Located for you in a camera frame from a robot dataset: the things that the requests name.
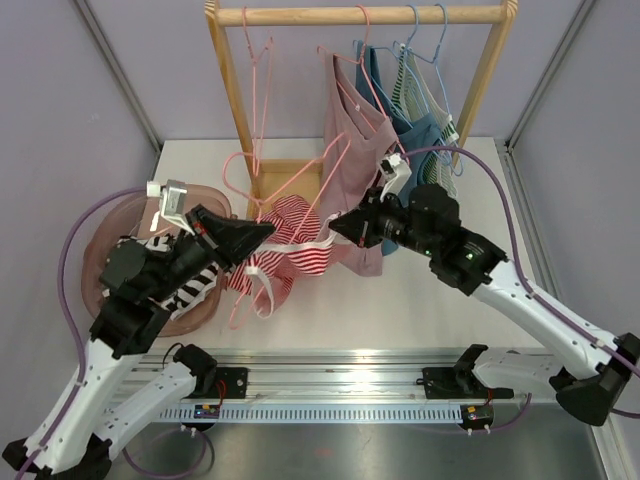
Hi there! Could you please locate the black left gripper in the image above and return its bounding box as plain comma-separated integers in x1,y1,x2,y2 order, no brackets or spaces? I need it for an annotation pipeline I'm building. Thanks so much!
148,203,277,302

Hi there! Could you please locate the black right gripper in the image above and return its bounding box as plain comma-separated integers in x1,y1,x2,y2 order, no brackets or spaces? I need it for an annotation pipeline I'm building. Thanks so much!
331,187,438,258

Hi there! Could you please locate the black white striped tank top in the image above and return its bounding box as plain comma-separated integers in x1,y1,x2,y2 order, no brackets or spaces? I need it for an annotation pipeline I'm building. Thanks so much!
101,232,220,321

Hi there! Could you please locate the red white striped tank top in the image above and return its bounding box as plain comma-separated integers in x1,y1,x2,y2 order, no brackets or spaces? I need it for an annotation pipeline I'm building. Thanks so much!
228,195,345,318

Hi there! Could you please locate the pink wire hanger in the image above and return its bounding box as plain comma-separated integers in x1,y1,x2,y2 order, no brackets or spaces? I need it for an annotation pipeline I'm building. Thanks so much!
241,6,274,177
315,3,413,170
223,147,346,317

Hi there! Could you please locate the dusty pink tank top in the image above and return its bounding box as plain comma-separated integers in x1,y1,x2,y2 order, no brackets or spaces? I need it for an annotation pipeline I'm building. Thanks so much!
317,51,397,278

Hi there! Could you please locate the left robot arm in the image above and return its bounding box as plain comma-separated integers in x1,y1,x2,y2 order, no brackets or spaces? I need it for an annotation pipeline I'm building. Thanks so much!
2,205,276,479

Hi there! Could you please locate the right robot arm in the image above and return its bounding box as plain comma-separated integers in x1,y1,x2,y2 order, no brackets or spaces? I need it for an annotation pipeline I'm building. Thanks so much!
329,185,639,426

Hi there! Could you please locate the teal blue tank top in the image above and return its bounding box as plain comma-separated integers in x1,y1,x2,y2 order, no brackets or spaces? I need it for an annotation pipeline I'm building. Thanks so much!
354,41,445,258

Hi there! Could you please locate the green white striped tank top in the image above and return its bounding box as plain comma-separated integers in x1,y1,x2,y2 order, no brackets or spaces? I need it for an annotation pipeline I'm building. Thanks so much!
392,44,459,198

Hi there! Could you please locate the wooden clothes rack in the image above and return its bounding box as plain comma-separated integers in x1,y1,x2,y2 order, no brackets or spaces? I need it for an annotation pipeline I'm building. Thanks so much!
204,1,518,192

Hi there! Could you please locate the translucent pink plastic basin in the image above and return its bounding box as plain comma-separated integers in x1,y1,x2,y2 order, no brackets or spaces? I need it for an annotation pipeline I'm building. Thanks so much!
81,193,226,337

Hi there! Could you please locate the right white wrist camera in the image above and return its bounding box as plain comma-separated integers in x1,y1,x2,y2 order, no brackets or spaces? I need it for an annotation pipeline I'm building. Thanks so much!
378,153,411,200

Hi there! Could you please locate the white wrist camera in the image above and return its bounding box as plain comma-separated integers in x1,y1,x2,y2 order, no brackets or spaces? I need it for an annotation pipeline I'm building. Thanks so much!
378,153,411,200
146,180,194,234

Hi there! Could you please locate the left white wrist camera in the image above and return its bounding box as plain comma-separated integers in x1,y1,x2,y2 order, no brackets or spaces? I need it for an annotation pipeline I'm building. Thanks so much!
146,180,194,234

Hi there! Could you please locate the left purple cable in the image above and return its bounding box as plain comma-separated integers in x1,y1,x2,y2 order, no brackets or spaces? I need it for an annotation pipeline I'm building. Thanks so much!
9,186,151,480

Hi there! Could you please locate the aluminium mounting rail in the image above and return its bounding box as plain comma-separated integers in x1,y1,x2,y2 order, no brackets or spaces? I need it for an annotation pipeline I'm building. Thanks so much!
63,346,611,405

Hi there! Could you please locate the light blue wire hanger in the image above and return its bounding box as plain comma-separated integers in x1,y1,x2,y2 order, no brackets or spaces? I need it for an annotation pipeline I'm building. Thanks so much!
392,2,465,177
352,3,459,169

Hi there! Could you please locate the white slotted cable duct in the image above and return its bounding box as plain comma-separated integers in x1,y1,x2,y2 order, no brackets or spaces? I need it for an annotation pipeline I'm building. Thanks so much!
151,403,462,424

